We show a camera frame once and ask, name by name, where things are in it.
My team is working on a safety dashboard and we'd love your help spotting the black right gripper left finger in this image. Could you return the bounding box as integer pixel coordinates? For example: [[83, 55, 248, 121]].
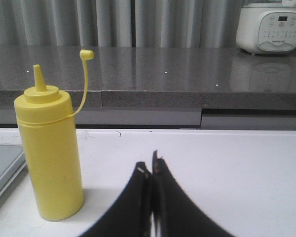
[[81, 161, 152, 237]]

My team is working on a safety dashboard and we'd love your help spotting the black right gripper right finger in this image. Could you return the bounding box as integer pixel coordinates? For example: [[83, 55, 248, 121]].
[[152, 151, 232, 237]]

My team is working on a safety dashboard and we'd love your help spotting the yellow squeeze bottle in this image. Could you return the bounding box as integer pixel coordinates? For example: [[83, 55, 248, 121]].
[[14, 49, 94, 221]]

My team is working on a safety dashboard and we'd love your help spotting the silver electronic kitchen scale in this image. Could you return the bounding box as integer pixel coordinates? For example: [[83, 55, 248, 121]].
[[0, 144, 26, 197]]

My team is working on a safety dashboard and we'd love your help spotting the white kitchen appliance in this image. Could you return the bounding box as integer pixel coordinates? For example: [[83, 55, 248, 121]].
[[236, 0, 296, 54]]

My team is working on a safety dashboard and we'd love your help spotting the grey curtain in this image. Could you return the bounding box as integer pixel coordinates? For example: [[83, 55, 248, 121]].
[[0, 0, 242, 48]]

